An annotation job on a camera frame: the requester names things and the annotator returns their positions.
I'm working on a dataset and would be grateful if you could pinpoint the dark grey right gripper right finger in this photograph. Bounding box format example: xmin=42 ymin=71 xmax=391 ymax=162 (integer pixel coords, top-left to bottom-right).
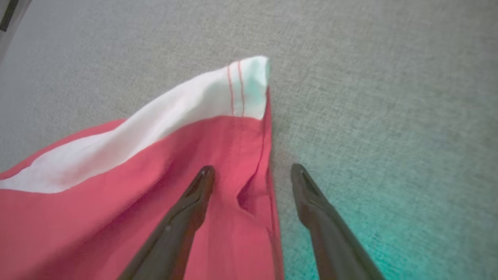
xmin=291 ymin=163 xmax=386 ymax=280

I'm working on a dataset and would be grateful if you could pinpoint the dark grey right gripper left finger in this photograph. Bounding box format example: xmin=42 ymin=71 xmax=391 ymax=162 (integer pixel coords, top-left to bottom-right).
xmin=118 ymin=166 xmax=216 ymax=280

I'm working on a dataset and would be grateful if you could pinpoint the red basketball jersey white trim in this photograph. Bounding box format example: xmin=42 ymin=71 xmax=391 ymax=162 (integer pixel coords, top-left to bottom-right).
xmin=0 ymin=56 xmax=284 ymax=280

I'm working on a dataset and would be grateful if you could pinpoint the grey fabric sofa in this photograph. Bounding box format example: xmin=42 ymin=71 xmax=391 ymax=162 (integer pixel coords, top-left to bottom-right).
xmin=0 ymin=0 xmax=498 ymax=280

